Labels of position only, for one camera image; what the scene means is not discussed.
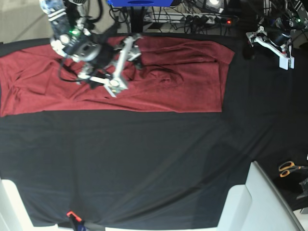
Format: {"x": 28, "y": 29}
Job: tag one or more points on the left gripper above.
{"x": 277, "y": 41}

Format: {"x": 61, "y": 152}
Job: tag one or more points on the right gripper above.
{"x": 111, "y": 60}

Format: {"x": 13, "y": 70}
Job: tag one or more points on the red long-sleeve T-shirt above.
{"x": 178, "y": 75}

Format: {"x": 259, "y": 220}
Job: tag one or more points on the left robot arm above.
{"x": 276, "y": 20}

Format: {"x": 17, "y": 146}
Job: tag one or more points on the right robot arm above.
{"x": 73, "y": 39}

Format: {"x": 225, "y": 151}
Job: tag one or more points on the white power strip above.
{"x": 181, "y": 18}

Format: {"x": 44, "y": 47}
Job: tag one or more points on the blue box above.
{"x": 140, "y": 3}

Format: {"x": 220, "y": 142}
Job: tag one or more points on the black round stand base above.
{"x": 78, "y": 2}

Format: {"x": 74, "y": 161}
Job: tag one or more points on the black table cloth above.
{"x": 160, "y": 170}

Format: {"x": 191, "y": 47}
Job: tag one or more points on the black crumpled object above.
{"x": 304, "y": 187}

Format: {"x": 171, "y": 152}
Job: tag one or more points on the blue clamp with orange tip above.
{"x": 76, "y": 222}

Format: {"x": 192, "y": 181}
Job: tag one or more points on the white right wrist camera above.
{"x": 115, "y": 86}

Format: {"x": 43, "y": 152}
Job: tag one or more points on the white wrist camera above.
{"x": 286, "y": 63}
{"x": 115, "y": 86}

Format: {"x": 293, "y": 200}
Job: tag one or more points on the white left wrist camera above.
{"x": 286, "y": 63}

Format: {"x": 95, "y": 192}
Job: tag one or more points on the yellow-handled scissors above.
{"x": 289, "y": 167}

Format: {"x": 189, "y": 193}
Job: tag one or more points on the white table frame right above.
{"x": 257, "y": 205}

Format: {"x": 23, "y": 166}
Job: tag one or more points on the white table frame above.
{"x": 257, "y": 205}
{"x": 13, "y": 214}

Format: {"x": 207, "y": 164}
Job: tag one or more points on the white table frame left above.
{"x": 13, "y": 214}

